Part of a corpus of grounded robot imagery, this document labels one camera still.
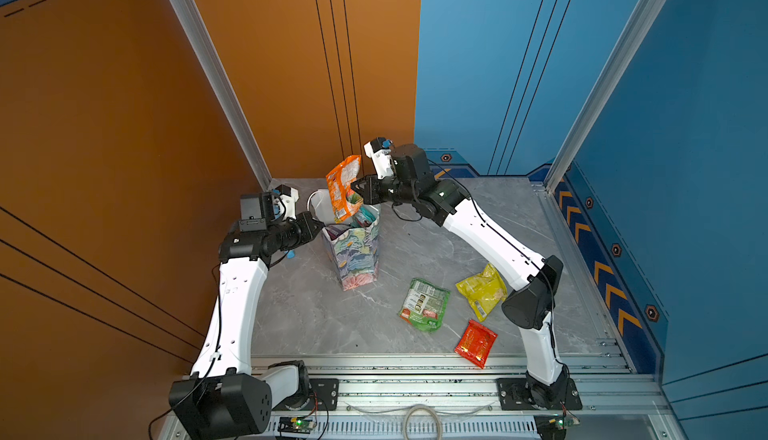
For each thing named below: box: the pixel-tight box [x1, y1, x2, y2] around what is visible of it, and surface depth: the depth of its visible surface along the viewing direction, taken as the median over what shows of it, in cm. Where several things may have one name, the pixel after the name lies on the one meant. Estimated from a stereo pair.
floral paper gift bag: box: [307, 188, 381, 291], surface depth 82 cm
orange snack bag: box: [326, 155, 362, 223], surface depth 77 cm
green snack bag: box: [398, 278, 450, 332], surface depth 89 cm
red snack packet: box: [454, 320, 498, 369], surface depth 82 cm
